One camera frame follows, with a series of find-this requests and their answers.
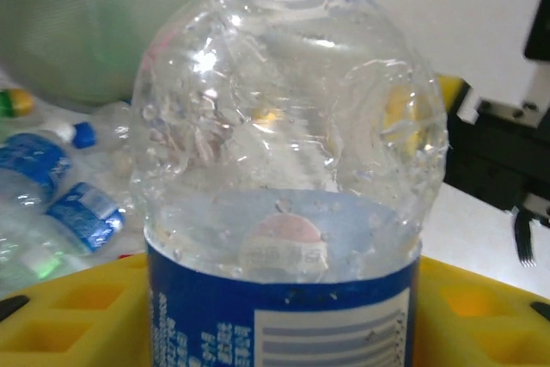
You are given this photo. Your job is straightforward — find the grey mesh waste bin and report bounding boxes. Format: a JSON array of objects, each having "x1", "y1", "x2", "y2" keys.
[{"x1": 0, "y1": 0, "x2": 218, "y2": 107}]

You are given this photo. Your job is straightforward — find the clear bottle blue barcode label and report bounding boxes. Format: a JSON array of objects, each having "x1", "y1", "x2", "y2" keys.
[
  {"x1": 127, "y1": 0, "x2": 451, "y2": 367},
  {"x1": 0, "y1": 180, "x2": 126, "y2": 295}
]

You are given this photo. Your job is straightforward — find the white-capped blue label bottle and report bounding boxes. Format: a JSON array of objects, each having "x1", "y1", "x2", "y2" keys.
[{"x1": 0, "y1": 120, "x2": 77, "y2": 213}]

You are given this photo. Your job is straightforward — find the thin black right gripper cable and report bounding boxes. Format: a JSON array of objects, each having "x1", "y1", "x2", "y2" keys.
[{"x1": 513, "y1": 207, "x2": 536, "y2": 266}]

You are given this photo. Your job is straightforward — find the green Sprite bottle yellow cap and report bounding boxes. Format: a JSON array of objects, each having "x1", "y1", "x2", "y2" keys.
[{"x1": 0, "y1": 87, "x2": 35, "y2": 119}]

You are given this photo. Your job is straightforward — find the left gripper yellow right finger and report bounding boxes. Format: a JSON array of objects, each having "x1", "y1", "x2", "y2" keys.
[{"x1": 412, "y1": 254, "x2": 550, "y2": 367}]

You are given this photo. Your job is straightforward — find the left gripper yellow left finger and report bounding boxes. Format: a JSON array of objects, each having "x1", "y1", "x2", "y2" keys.
[{"x1": 0, "y1": 252, "x2": 152, "y2": 367}]

